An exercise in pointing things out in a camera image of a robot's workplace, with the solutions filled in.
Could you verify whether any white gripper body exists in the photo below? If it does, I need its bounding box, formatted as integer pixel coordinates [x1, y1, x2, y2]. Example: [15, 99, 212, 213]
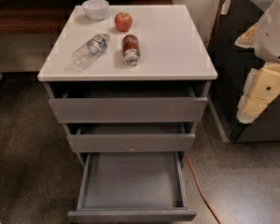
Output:
[254, 0, 280, 63]

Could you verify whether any grey bottom drawer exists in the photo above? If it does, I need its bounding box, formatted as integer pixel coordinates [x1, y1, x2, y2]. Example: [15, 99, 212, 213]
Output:
[68, 152, 196, 224]

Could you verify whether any orange power cable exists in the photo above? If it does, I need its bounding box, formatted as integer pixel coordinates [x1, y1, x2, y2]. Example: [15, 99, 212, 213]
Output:
[186, 0, 241, 224]

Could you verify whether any clear plastic water bottle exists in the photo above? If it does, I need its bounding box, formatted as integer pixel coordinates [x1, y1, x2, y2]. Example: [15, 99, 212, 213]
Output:
[72, 34, 111, 68]

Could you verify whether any red soda can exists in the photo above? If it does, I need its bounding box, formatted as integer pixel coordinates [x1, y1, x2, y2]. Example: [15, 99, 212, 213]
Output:
[122, 35, 140, 66]

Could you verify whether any dark wooden bench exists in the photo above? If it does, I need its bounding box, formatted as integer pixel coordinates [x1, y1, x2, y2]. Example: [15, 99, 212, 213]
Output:
[0, 0, 175, 35]

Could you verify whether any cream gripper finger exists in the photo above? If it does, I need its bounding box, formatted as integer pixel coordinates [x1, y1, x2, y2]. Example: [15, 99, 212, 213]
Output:
[235, 23, 258, 49]
[236, 63, 280, 124]

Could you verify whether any white bowl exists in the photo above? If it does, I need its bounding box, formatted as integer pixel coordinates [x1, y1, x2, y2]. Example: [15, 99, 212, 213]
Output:
[82, 0, 109, 21]

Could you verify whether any white-topped grey cabinet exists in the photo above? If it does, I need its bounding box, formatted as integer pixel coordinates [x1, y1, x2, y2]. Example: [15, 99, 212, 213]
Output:
[38, 5, 217, 161]

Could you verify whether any grey top drawer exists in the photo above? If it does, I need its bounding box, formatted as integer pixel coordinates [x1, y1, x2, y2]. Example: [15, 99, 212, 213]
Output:
[49, 96, 207, 123]

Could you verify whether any red apple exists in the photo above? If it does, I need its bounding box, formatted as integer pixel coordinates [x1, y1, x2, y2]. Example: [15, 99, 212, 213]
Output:
[114, 12, 133, 32]

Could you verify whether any grey middle drawer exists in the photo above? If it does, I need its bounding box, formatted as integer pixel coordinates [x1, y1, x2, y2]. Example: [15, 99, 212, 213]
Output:
[66, 123, 195, 152]

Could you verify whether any grey drawer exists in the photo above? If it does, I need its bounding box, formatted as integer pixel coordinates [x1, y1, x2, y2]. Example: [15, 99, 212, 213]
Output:
[68, 152, 196, 224]
[66, 123, 195, 152]
[49, 96, 207, 123]

